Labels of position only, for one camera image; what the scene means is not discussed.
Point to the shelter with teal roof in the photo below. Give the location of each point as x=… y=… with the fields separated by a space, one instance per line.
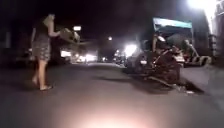
x=171 y=23

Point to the parked motorcycles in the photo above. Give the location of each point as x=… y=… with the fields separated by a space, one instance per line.
x=160 y=64

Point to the person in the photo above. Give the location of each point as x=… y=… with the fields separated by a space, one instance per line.
x=41 y=46

